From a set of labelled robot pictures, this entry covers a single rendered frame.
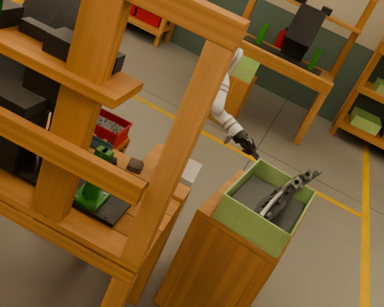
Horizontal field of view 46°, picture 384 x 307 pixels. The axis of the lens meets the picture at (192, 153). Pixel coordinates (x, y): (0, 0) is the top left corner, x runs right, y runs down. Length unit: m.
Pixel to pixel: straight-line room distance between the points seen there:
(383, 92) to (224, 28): 5.56
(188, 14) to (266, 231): 1.35
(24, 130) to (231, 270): 1.40
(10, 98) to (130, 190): 0.68
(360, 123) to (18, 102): 5.65
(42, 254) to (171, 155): 1.67
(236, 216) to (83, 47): 1.28
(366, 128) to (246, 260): 4.76
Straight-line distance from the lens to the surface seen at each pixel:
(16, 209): 2.08
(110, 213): 2.07
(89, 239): 1.95
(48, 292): 2.89
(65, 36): 1.74
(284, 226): 2.64
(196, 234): 2.58
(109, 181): 1.68
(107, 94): 1.58
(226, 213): 2.45
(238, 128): 2.19
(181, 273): 2.78
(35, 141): 1.78
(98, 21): 1.56
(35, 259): 3.04
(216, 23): 1.42
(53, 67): 1.65
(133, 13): 7.53
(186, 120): 1.52
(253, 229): 2.44
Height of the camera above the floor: 2.20
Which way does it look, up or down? 28 degrees down
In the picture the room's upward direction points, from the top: 24 degrees clockwise
